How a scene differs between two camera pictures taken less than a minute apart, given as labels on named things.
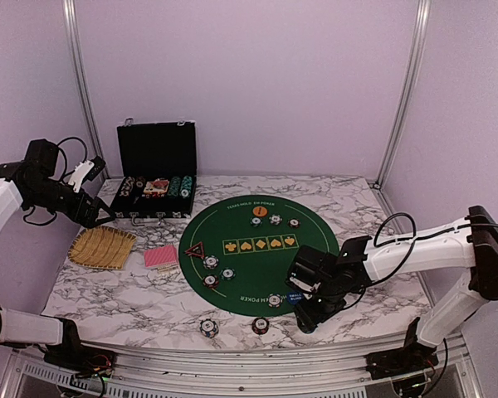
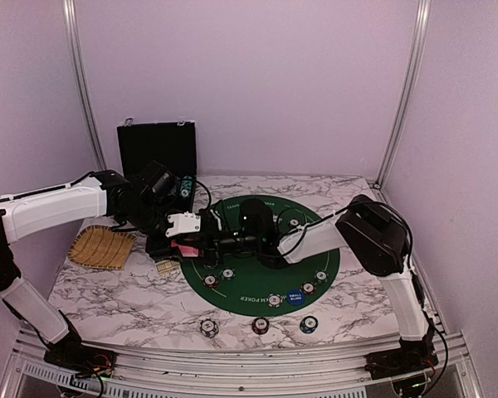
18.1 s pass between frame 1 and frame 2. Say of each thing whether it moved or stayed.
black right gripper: moved
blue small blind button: stayed
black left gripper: moved
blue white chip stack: stayed
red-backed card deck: moved
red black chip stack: stayed
